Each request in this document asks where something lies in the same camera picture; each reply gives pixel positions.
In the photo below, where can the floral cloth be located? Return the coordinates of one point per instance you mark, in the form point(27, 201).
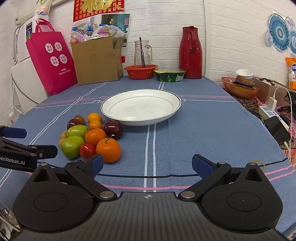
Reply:
point(99, 31)

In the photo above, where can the white charger plug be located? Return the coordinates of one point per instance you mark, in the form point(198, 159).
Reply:
point(271, 103)

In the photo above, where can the white paper bowl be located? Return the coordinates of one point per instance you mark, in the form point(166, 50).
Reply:
point(244, 74)

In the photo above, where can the blue striped tablecloth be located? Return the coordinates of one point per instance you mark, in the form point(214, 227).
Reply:
point(196, 139)

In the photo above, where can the black phone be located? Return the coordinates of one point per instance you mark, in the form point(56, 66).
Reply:
point(276, 129)

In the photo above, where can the white power strip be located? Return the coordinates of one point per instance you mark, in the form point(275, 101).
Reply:
point(269, 113)

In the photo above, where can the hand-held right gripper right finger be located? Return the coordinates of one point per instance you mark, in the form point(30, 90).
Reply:
point(203, 166)

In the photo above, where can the small red apple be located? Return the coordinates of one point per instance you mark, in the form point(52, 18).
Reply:
point(87, 150)

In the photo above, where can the small red-yellow fruit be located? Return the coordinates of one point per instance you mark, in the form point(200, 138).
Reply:
point(80, 118)

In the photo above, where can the pink tote bag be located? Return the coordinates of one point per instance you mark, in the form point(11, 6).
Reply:
point(50, 60)

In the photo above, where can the glass pitcher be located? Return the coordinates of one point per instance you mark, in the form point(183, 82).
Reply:
point(148, 53)

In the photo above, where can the small mandarin orange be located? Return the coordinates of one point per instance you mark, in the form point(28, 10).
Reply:
point(94, 117)
point(95, 125)

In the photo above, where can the orange snack packet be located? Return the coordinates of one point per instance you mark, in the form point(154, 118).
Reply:
point(291, 71)

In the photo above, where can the brown longan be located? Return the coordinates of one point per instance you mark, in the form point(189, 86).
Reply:
point(64, 134)
point(60, 143)

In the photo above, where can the red wall poster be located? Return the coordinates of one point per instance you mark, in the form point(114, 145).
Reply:
point(97, 9)

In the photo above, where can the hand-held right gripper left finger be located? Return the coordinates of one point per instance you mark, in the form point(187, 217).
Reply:
point(97, 163)

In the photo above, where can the green jujube fruit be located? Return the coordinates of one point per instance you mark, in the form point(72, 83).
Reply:
point(77, 131)
point(72, 146)

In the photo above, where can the dark red plum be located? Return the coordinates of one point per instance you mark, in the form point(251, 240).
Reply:
point(71, 124)
point(112, 129)

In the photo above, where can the orange-brown bowl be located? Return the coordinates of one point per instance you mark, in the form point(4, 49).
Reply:
point(240, 91)

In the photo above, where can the red thermos jug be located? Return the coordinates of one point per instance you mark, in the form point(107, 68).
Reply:
point(190, 55)

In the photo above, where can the open cardboard box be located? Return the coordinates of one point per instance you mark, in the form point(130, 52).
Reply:
point(268, 89)

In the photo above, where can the photo wall poster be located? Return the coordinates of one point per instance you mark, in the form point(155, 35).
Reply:
point(122, 22)

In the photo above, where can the red plastic basin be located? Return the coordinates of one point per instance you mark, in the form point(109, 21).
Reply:
point(140, 72)

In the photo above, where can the orange mandarin with stem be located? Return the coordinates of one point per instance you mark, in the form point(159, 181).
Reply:
point(108, 150)

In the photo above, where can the pink patterned cloth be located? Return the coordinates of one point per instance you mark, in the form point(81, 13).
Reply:
point(247, 104)

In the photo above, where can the stacked patterned bowls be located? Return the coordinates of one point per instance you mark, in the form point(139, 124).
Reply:
point(244, 83)

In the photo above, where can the white porcelain plate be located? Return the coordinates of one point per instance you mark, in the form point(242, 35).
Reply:
point(141, 106)

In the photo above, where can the dark utensil in pitcher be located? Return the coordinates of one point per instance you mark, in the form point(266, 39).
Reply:
point(142, 55)

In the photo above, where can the large blue paper fan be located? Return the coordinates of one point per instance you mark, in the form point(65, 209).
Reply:
point(278, 32)

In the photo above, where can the yellow rubber band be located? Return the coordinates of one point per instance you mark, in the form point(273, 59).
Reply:
point(263, 164)

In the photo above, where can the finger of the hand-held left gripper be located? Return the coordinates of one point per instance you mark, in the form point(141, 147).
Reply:
point(13, 133)
point(45, 151)

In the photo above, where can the green instant noodle bowl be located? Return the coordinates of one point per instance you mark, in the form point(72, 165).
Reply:
point(170, 76)

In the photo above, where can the brown cardboard box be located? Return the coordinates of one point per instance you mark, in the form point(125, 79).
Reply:
point(97, 62)

